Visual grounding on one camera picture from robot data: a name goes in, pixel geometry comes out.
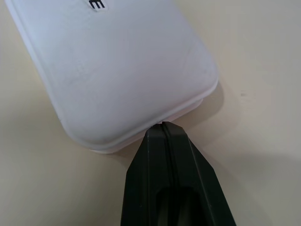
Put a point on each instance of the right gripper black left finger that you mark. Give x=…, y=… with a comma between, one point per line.
x=145, y=179

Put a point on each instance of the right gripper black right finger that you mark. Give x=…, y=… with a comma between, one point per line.
x=200, y=183

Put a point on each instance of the white plastic container lid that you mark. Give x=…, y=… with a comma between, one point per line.
x=122, y=70

